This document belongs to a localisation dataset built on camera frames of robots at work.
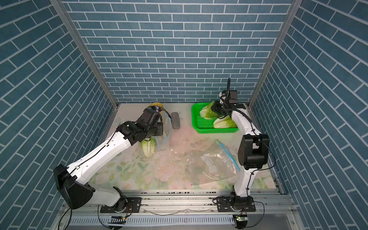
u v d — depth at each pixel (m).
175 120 1.07
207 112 0.96
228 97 0.73
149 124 0.58
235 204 0.68
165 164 0.89
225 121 0.99
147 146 0.87
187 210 0.73
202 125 1.08
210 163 0.88
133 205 0.73
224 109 0.69
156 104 1.02
